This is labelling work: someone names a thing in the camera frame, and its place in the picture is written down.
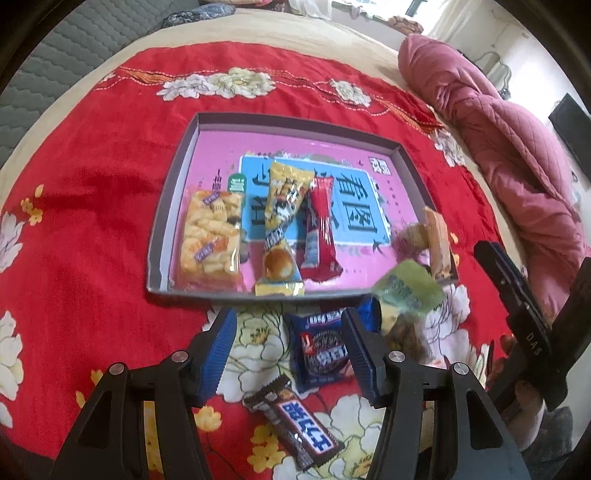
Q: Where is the clear packet of brown snacks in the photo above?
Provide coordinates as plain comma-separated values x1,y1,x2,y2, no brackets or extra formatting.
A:
385,309,439,365

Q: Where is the dark chocolate bar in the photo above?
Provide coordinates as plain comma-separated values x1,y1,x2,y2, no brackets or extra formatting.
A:
242,375,346,472

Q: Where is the dark floral pillow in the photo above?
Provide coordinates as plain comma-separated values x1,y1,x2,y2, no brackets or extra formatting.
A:
164,6,238,27

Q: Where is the pink book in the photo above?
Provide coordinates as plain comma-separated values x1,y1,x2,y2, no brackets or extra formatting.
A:
159,127,435,294

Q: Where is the clear packet of yellow snacks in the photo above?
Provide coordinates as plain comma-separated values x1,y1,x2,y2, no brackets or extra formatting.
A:
178,189,245,292

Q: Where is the green snack packet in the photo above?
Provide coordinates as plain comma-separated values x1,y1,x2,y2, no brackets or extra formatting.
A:
372,259,445,319

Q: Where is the pink cardboard box tray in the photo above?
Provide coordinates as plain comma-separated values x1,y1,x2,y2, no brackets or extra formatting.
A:
147,112,460,296

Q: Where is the orange wafer packet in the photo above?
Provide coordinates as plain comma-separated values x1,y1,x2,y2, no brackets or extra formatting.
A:
424,207,455,280

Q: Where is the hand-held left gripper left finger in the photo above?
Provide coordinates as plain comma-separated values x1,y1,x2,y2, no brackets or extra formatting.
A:
48,307,238,480

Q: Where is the red snack packet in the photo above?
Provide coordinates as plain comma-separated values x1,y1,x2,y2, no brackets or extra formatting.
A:
299,176,343,282

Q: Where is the black television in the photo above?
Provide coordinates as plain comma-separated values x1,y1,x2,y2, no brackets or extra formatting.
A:
549,92,591,181

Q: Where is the pink quilt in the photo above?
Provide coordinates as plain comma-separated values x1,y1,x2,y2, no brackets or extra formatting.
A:
398,33,591,319

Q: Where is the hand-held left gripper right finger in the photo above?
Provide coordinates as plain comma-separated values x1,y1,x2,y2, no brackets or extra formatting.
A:
341,308,532,480

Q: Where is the blue cookie packet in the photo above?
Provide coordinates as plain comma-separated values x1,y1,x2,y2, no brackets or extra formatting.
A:
288,295,384,393

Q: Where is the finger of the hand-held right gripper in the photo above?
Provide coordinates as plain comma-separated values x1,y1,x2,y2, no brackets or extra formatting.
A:
475,240,552,370

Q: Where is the small brown candy packet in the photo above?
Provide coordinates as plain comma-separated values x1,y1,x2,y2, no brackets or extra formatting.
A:
398,223,432,254

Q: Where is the red floral blanket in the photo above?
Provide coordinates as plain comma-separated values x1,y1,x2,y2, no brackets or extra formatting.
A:
0,41,522,480

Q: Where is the grey quilted headboard cover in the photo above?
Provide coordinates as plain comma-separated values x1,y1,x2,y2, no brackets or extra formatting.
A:
0,4,195,171

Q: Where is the person's right hand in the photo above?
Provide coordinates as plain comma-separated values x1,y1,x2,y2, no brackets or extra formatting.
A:
510,385,550,446

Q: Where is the long yellow snack packet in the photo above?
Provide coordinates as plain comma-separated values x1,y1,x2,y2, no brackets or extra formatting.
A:
255,159,315,297

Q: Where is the person's right forearm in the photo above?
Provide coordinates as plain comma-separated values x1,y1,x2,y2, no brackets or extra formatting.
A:
526,406,578,467

